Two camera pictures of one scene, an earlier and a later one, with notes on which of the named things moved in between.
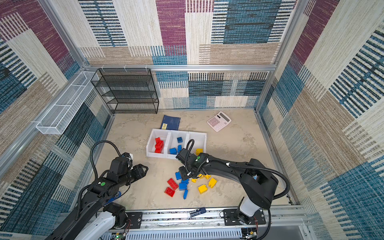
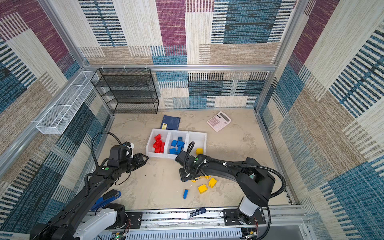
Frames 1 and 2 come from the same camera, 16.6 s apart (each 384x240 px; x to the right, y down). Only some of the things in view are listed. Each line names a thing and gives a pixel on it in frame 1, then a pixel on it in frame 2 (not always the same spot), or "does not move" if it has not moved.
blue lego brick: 172,151 does not move
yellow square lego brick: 198,151 does not move
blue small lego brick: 178,175 -> 180,144
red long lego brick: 173,184 -> 162,146
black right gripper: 184,175 does not move
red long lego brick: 159,144 does not move
